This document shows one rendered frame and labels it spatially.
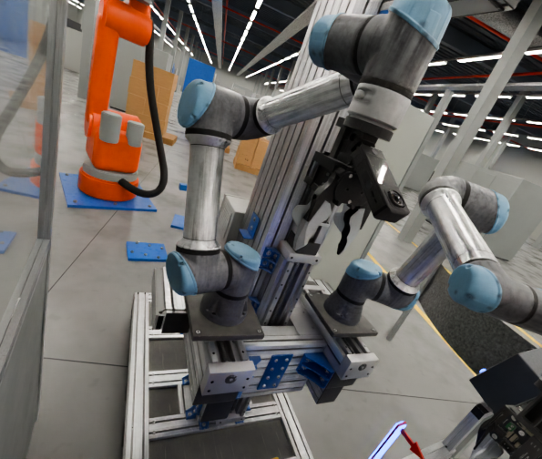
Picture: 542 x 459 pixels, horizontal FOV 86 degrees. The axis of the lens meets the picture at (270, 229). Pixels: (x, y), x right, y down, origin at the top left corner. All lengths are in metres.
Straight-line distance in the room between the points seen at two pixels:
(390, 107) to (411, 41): 0.07
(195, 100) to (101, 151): 3.14
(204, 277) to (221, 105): 0.42
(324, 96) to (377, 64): 0.23
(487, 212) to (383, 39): 0.63
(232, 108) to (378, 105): 0.43
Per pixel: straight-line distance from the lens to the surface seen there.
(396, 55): 0.44
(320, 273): 2.58
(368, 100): 0.43
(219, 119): 0.75
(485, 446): 0.68
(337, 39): 0.51
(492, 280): 0.61
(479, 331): 2.57
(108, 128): 3.72
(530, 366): 1.22
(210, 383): 0.90
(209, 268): 0.77
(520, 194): 10.36
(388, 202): 0.39
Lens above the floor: 1.65
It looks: 21 degrees down
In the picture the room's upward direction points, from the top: 21 degrees clockwise
